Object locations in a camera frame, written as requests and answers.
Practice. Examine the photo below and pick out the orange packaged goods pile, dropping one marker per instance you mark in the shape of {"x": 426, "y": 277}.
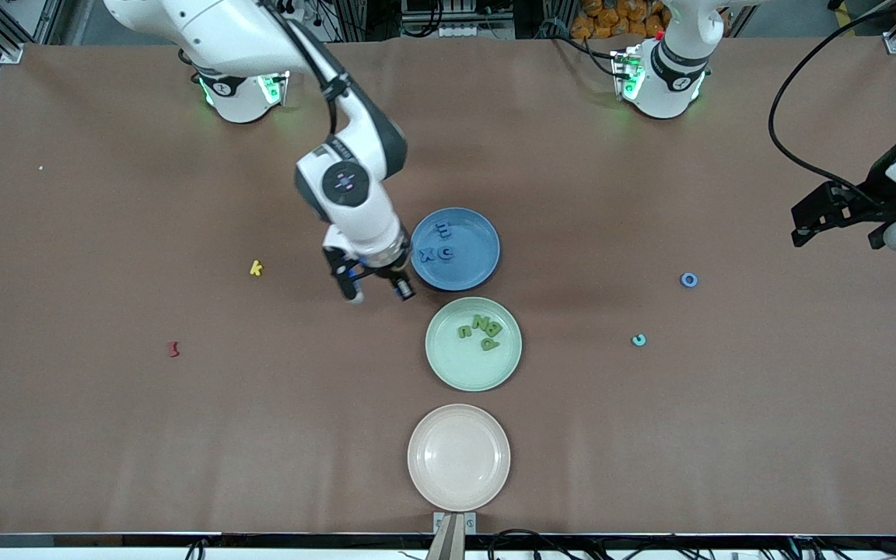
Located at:
{"x": 611, "y": 19}

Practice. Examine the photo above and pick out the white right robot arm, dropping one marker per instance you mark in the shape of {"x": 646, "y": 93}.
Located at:
{"x": 355, "y": 218}

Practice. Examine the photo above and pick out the blue foam letter X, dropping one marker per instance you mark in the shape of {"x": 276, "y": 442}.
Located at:
{"x": 427, "y": 253}

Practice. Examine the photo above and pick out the blue round plate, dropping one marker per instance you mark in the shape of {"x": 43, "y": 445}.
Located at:
{"x": 467, "y": 272}

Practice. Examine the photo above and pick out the green foam letter B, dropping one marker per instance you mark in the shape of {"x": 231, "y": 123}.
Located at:
{"x": 492, "y": 327}

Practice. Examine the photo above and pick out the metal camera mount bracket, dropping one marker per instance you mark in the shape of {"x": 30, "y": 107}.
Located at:
{"x": 454, "y": 537}

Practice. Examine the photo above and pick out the yellow foam letter k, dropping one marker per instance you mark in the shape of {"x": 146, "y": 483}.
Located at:
{"x": 256, "y": 269}

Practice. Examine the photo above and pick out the blue foam letter C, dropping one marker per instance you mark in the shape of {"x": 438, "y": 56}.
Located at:
{"x": 440, "y": 252}

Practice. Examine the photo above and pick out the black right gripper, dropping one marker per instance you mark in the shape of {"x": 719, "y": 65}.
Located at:
{"x": 393, "y": 274}

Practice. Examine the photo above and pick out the green round plate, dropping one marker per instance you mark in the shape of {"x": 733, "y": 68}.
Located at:
{"x": 473, "y": 369}

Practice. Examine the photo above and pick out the metal table edge rail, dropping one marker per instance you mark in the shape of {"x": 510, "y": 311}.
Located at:
{"x": 300, "y": 554}

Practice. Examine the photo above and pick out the blue foam letter O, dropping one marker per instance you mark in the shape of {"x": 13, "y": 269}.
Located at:
{"x": 682, "y": 280}

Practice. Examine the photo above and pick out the red foam letter I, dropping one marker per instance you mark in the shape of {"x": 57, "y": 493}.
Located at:
{"x": 173, "y": 351}

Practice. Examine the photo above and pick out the brown table cover sheet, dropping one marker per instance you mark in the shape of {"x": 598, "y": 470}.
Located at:
{"x": 106, "y": 467}

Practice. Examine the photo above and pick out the green foam letter N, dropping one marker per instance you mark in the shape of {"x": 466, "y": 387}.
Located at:
{"x": 481, "y": 321}

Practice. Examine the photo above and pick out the pink round plate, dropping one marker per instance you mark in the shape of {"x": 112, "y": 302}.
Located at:
{"x": 458, "y": 457}

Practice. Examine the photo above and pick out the blue foam letter E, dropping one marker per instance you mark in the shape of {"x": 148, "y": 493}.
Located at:
{"x": 442, "y": 230}

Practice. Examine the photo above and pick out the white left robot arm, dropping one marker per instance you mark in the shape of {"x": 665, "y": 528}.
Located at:
{"x": 666, "y": 93}

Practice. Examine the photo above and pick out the green foam letter q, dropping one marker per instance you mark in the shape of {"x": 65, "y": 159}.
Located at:
{"x": 488, "y": 344}

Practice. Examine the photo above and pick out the white power strip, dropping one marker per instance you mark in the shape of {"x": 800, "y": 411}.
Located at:
{"x": 463, "y": 31}

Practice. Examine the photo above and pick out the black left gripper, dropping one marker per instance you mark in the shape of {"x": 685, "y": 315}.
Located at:
{"x": 873, "y": 204}

